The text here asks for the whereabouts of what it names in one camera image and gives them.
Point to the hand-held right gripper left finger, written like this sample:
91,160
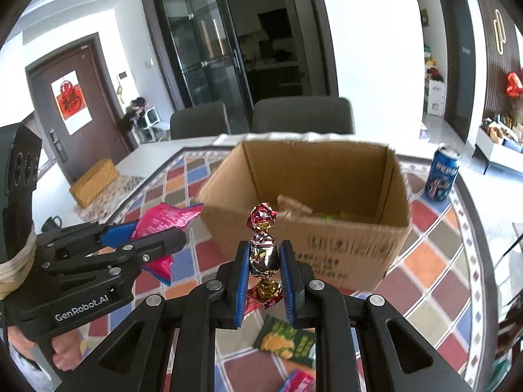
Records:
241,286

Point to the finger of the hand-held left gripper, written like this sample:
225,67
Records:
116,233
163,243

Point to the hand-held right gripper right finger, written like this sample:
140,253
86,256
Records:
288,286

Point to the pink snack packet blue edge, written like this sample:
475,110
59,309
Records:
163,216

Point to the red foil candy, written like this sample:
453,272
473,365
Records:
263,257

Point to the brown cardboard box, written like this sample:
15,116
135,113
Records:
347,245

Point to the tan snack packet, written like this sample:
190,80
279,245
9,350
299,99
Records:
294,206

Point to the person's left hand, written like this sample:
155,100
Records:
65,351

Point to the green and black snack packet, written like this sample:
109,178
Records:
282,341

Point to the yellow woven tissue box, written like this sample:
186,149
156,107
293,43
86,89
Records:
94,181

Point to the black mug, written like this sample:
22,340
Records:
52,223

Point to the dark pink snack packet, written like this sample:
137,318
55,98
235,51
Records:
298,382

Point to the grey dining chair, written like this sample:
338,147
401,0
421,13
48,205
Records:
200,120
302,114

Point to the brown entrance door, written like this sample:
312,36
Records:
98,102

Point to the red and white door poster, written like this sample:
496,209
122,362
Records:
67,102

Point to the white intercom panel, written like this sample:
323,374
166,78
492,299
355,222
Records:
122,77

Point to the blue soda can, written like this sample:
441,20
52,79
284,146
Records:
442,173

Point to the black sliding glass door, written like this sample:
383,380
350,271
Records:
196,41

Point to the white storage shelf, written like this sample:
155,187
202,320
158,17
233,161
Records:
435,98

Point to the white low cabinet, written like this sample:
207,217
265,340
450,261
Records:
498,151

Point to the dark interior door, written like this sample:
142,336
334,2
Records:
459,65

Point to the red flower decoration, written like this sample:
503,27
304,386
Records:
514,85

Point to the dark slatted wall panel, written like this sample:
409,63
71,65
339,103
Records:
490,16

